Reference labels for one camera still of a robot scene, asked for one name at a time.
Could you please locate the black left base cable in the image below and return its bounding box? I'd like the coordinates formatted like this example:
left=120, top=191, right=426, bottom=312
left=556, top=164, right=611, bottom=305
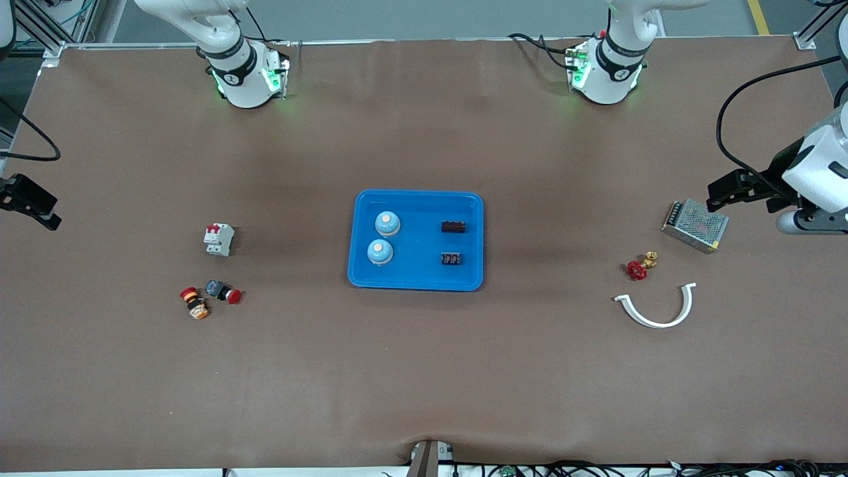
left=507, top=32, right=577, bottom=70

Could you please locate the metal table edge bracket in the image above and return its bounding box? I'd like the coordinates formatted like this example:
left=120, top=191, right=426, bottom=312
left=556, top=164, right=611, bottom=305
left=405, top=439, right=455, bottom=477

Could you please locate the tangled black cable bundle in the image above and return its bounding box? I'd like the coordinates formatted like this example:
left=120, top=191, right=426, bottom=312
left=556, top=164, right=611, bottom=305
left=457, top=459, right=848, bottom=477

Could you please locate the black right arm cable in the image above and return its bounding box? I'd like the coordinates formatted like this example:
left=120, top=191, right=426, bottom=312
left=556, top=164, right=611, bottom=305
left=0, top=99, right=62, bottom=162

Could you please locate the red black emergency stop button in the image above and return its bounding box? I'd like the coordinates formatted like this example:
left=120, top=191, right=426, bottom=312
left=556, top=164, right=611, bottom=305
left=204, top=280, right=243, bottom=305

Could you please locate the black right base cable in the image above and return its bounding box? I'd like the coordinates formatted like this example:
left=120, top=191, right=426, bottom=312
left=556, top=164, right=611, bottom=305
left=242, top=5, right=292, bottom=47

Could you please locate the blue plastic tray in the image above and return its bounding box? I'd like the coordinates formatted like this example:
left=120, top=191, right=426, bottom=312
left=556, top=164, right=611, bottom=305
left=347, top=189, right=485, bottom=292

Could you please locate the brown table mat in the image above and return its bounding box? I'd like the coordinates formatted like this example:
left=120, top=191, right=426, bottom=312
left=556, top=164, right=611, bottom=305
left=0, top=36, right=848, bottom=472

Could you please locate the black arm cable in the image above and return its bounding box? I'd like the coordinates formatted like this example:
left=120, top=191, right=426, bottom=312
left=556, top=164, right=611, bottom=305
left=0, top=99, right=62, bottom=162
left=715, top=54, right=848, bottom=193

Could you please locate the white red circuit breaker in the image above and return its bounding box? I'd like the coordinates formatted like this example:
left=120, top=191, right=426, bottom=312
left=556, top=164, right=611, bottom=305
left=203, top=223, right=235, bottom=257

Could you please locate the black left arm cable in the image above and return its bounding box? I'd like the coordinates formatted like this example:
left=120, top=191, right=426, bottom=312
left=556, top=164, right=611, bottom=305
left=715, top=54, right=848, bottom=193

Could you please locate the black base cable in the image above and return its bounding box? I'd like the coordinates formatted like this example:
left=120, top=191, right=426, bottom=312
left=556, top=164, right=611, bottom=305
left=507, top=32, right=577, bottom=70
left=242, top=5, right=292, bottom=47

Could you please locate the red handled brass valve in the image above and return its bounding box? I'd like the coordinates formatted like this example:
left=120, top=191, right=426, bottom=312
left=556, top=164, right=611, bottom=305
left=626, top=250, right=659, bottom=281

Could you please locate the white curved plastic clamp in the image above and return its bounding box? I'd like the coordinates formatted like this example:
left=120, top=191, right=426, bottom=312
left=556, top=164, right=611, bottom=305
left=613, top=282, right=698, bottom=329

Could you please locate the aluminium frame post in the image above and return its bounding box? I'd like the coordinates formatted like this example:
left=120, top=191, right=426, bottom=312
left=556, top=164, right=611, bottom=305
left=13, top=0, right=107, bottom=70
left=794, top=0, right=848, bottom=51

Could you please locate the metal mesh power supply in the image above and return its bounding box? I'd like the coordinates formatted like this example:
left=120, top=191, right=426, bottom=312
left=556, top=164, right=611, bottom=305
left=661, top=198, right=730, bottom=254

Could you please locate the orange red push button switch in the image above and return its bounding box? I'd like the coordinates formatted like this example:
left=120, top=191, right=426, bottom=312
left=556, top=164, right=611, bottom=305
left=180, top=286, right=211, bottom=321

